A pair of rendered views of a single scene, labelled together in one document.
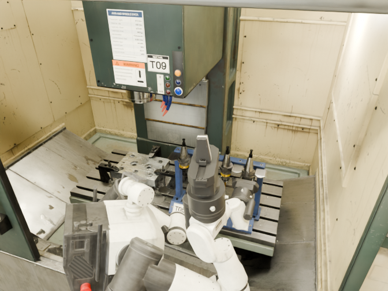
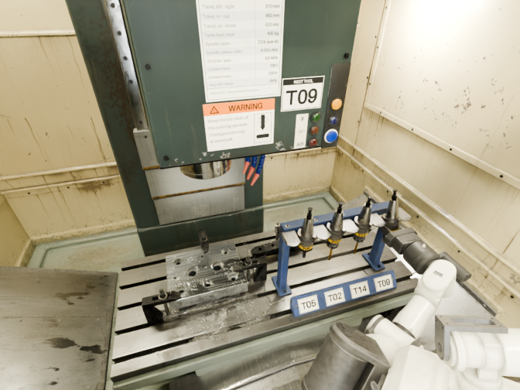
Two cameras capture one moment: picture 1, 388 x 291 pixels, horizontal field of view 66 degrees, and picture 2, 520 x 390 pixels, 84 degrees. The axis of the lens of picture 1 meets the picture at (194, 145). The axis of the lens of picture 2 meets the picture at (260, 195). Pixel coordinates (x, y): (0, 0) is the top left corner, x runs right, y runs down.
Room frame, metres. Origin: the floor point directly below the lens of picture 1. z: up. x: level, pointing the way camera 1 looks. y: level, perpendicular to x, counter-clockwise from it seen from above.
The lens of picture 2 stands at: (0.77, 0.61, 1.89)
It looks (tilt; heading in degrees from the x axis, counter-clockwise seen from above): 35 degrees down; 324
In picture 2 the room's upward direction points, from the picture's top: straight up
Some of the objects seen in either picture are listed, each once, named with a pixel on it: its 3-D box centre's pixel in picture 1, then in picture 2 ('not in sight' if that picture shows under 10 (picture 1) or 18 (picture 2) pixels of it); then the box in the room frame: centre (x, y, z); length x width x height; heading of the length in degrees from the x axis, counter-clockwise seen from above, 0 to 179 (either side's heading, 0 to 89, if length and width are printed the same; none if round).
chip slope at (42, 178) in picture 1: (67, 176); (53, 347); (1.71, 0.91, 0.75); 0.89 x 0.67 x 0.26; 161
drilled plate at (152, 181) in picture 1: (141, 168); (205, 272); (1.52, 0.33, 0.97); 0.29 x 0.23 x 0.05; 71
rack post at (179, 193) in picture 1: (178, 175); (283, 261); (1.33, 0.08, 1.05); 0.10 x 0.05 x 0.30; 161
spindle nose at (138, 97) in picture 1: (140, 86); (203, 148); (1.50, 0.28, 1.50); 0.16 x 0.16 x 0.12
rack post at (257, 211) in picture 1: (258, 192); (381, 237); (1.19, -0.33, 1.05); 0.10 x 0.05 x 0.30; 161
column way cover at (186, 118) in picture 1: (174, 112); (198, 175); (1.92, 0.14, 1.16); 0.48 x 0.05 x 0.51; 71
